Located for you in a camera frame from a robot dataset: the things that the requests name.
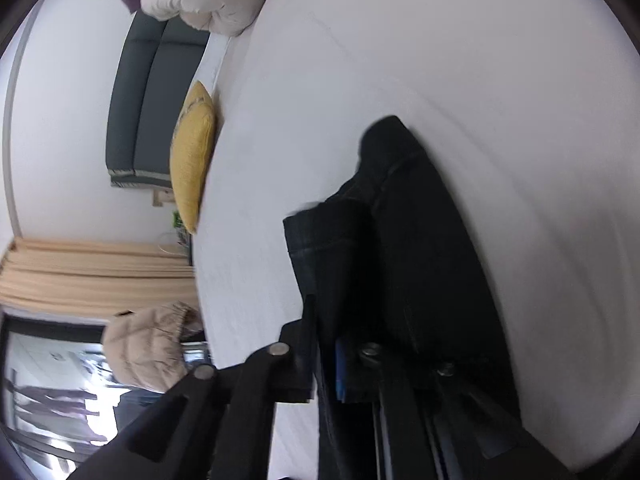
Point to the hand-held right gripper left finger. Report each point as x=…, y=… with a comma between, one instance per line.
x=295, y=360

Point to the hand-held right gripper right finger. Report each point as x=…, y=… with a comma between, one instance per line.
x=342, y=370

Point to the black denim pants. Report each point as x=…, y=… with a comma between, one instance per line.
x=425, y=260

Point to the beige puffer jacket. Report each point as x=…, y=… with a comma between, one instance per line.
x=145, y=350

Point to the grey nightstand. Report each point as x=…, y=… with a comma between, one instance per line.
x=187, y=250

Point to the beige curtain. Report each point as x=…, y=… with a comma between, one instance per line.
x=90, y=275

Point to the yellow pillow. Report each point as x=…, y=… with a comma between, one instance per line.
x=190, y=160

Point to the dark hanging clothes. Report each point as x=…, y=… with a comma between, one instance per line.
x=60, y=410

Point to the glass sliding door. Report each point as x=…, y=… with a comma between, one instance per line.
x=50, y=360

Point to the grey padded headboard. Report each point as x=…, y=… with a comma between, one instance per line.
x=145, y=100

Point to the bed with white sheet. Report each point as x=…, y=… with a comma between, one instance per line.
x=350, y=60

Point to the white pillow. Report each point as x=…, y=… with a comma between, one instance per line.
x=215, y=60

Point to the beige wall socket panel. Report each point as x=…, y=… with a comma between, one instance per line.
x=162, y=198

